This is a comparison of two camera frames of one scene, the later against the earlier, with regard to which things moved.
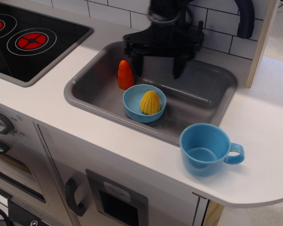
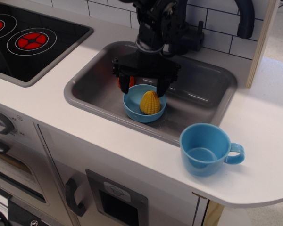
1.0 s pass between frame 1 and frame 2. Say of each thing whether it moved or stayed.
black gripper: moved
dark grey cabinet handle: stayed
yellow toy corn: stayed
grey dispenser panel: stayed
